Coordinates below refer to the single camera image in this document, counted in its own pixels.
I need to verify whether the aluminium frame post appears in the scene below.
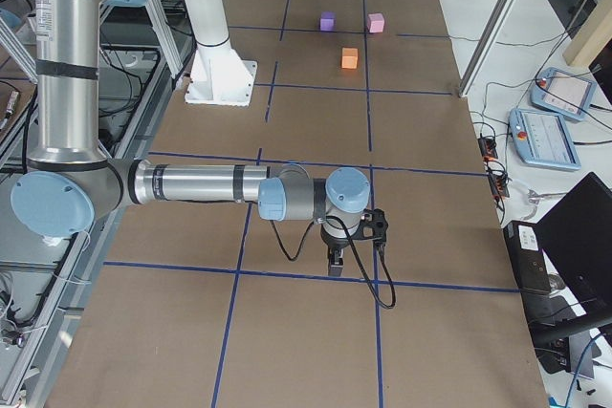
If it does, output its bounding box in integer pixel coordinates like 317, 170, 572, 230
458, 0, 516, 97

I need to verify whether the orange foam cube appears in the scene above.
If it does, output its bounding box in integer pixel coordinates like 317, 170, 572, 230
340, 47, 359, 70

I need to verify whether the brown paper table mat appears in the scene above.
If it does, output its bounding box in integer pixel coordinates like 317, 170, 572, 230
47, 0, 547, 407

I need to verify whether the aluminium side frame rail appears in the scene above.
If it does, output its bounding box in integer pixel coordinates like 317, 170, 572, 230
1, 0, 186, 406

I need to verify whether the teach pendant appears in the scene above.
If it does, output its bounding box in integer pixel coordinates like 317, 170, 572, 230
509, 108, 581, 171
531, 67, 595, 121

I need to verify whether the black box with label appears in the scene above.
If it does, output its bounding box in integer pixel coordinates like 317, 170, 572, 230
503, 221, 551, 295

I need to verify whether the white pedestal column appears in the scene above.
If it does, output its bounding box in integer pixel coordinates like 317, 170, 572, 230
185, 0, 257, 107

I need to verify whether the far teach pendant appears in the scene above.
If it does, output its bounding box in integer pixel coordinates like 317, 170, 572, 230
531, 67, 595, 121

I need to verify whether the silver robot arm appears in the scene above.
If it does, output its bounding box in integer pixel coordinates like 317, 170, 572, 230
11, 0, 375, 275

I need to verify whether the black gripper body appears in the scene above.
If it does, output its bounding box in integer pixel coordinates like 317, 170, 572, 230
320, 226, 350, 255

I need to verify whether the orange black connector strip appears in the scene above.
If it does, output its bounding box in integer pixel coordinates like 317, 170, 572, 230
477, 136, 510, 202

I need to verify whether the purple foam cube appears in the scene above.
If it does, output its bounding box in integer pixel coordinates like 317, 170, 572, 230
319, 11, 336, 32

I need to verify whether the black laptop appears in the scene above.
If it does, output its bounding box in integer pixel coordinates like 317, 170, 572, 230
531, 172, 611, 347

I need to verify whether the near teach pendant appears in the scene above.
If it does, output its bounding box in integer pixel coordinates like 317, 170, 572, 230
509, 108, 581, 171

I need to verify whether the pink foam cube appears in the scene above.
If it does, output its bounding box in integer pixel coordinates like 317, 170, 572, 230
366, 12, 385, 33

